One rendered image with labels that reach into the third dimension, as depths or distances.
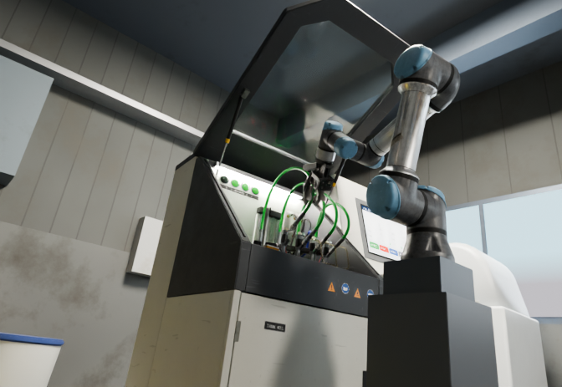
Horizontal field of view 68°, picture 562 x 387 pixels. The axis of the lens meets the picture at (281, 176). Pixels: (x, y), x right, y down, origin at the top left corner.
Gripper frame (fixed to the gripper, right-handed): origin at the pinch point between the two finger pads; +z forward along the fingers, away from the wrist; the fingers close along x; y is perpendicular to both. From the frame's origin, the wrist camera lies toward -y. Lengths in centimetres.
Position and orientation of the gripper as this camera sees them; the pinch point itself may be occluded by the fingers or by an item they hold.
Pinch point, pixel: (310, 201)
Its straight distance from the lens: 174.3
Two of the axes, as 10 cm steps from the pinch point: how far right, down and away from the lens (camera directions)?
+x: 9.1, 0.4, 4.1
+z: -2.0, 9.1, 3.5
